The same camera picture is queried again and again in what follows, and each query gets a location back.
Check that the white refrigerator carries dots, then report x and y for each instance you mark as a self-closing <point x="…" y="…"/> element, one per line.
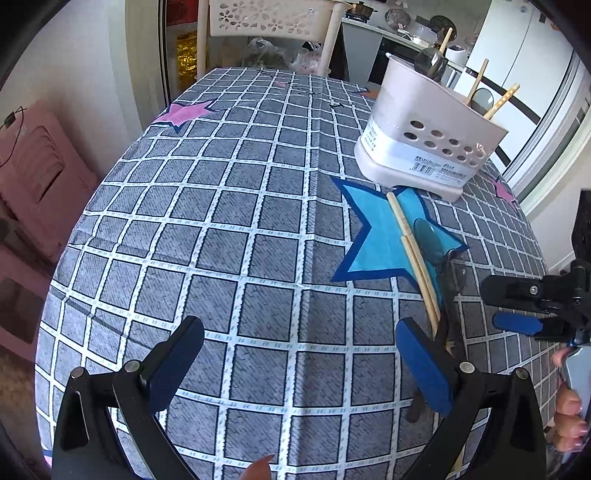
<point x="517" y="46"/>

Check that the round metal strainer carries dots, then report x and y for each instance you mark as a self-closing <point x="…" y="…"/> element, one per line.
<point x="397" y="17"/>

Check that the black built-in oven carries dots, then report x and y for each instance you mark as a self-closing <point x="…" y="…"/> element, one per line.
<point x="392" y="55"/>

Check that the person's left hand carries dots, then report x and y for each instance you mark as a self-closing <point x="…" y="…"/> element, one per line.
<point x="258" y="470"/>

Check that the person's right hand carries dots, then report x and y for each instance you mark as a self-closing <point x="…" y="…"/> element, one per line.
<point x="568" y="415"/>

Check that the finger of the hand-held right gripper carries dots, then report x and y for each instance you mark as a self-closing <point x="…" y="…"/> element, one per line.
<point x="517" y="323"/>
<point x="508" y="290"/>

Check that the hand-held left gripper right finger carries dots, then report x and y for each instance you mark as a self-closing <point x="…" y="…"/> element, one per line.
<point x="425" y="369"/>

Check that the cream perforated plastic cart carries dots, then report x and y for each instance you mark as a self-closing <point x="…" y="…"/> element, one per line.
<point x="258" y="18"/>

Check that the steel cooking pot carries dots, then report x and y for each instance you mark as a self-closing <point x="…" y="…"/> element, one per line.
<point x="360" y="8"/>

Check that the pink chair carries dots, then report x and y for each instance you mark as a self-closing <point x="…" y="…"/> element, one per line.
<point x="37" y="175"/>

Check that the clear plastic bag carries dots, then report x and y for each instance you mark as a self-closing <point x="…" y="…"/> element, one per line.
<point x="263" y="50"/>

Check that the pink white plastic bag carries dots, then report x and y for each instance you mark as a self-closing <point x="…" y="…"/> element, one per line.
<point x="307" y="57"/>

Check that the grey checked star tablecloth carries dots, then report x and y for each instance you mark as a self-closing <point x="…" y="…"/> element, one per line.
<point x="231" y="230"/>

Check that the cream plastic utensil holder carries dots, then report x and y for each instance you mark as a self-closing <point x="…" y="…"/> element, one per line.
<point x="397" y="92"/>

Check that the white countertop appliance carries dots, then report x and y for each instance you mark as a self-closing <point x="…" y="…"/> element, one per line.
<point x="457" y="56"/>

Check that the yellow package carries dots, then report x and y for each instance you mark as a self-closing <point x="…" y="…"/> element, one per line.
<point x="187" y="53"/>

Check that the patterned wooden chopstick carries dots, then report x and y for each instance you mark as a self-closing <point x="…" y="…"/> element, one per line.
<point x="505" y="97"/>

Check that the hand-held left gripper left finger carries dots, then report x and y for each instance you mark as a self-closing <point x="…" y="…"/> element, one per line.
<point x="171" y="369"/>

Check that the metal spoon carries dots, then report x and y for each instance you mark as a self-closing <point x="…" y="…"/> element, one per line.
<point x="427" y="230"/>
<point x="429" y="60"/>
<point x="456" y="274"/>
<point x="482" y="99"/>

